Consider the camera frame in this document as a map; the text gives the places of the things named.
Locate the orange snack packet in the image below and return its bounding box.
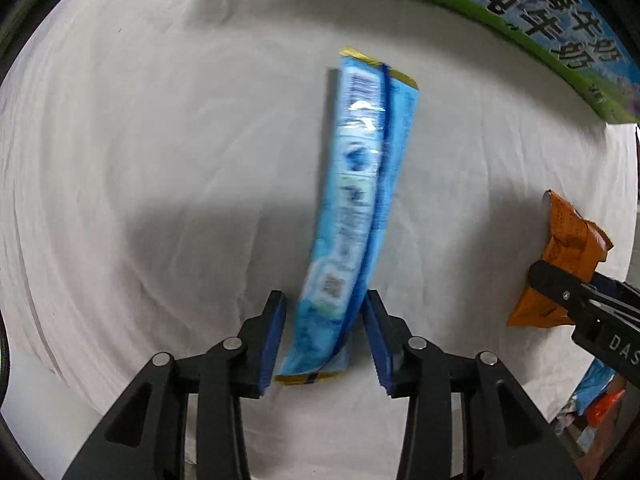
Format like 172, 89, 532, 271
506, 190, 614, 328

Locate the blue long snack packet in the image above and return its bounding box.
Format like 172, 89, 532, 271
276, 48, 419, 386

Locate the blue bag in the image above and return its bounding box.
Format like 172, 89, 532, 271
551, 359, 625, 436

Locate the orange red bag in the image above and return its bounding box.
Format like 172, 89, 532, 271
585, 390, 625, 428

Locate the cardboard box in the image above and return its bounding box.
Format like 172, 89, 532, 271
431, 0, 639, 124

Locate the grey tablecloth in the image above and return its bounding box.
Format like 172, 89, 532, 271
1, 0, 637, 417

